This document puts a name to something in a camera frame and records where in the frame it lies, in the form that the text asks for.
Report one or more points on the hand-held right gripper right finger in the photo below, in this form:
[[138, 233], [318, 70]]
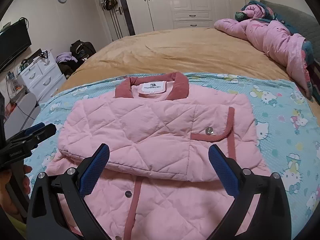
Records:
[[222, 167]]

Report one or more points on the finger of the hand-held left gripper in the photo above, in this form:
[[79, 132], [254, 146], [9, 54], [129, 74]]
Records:
[[41, 133]]

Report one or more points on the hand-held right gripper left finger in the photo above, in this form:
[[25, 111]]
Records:
[[96, 167]]

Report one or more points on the pink quilted jacket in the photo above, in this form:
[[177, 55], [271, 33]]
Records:
[[150, 130]]

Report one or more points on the dark clothes pile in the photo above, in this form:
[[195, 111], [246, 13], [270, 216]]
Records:
[[68, 67]]

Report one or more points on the person's left hand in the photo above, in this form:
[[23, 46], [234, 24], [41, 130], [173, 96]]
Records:
[[26, 180]]

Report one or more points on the white drawer chest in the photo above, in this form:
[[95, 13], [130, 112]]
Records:
[[42, 76]]

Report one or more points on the purple cloth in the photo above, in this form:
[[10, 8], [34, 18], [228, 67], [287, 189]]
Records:
[[65, 57]]

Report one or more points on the blue cartoon printed blanket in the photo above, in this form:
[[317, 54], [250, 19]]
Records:
[[282, 110]]

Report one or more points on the black television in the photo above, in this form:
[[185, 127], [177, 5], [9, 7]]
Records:
[[13, 45]]

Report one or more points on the black bag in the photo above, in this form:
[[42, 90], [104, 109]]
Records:
[[83, 48]]

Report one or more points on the bed with tan cover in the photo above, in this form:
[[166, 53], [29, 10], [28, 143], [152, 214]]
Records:
[[187, 52]]

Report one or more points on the pink crumpled duvet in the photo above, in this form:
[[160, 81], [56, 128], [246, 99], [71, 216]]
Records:
[[275, 40]]

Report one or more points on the white door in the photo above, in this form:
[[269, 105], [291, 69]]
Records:
[[126, 12]]

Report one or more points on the white wardrobe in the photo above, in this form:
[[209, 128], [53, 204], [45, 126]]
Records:
[[187, 2]]

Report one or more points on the grey quilted headboard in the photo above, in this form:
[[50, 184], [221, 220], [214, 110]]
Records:
[[295, 12]]

